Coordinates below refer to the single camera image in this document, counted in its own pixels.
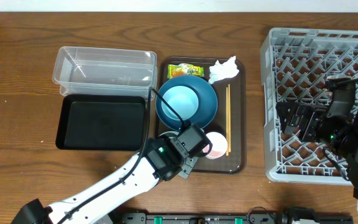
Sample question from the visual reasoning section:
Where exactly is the white pink cup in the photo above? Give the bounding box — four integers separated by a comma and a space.
206, 132, 228, 159

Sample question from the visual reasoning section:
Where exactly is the dark blue plate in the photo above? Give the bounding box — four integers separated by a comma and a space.
155, 75, 218, 131

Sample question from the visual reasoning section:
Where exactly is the clear plastic bin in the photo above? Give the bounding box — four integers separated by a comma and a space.
52, 46, 158, 100

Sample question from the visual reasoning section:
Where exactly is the wooden chopstick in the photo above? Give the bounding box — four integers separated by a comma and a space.
226, 86, 229, 156
227, 84, 231, 154

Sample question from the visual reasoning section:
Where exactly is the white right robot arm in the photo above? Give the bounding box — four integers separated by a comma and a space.
275, 102, 358, 199

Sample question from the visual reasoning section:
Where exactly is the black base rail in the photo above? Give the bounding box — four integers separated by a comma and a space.
118, 207, 354, 224

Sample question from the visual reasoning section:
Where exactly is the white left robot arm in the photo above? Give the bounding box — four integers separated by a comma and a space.
12, 136, 205, 223

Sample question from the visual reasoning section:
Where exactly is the yellow green snack wrapper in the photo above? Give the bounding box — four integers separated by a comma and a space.
167, 63, 204, 79

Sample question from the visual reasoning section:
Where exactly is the crumpled white napkin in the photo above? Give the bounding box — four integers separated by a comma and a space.
208, 56, 239, 85

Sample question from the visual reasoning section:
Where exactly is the light blue bowl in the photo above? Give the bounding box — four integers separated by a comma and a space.
163, 86, 199, 120

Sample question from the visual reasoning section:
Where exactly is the left wooden chopstick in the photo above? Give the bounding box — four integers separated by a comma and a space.
226, 86, 229, 156

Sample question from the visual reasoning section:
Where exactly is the dark brown serving tray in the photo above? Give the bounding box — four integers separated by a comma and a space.
158, 57, 246, 174

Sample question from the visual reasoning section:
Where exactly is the black rectangular tray bin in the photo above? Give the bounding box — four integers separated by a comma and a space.
55, 94, 145, 151

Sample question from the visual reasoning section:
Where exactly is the grey dishwasher rack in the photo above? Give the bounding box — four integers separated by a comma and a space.
260, 28, 358, 185

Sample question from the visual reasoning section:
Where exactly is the mint green cup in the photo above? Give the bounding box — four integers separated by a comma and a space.
159, 131, 179, 139

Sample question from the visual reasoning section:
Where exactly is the right wooden chopstick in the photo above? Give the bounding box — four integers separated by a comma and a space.
227, 84, 231, 154

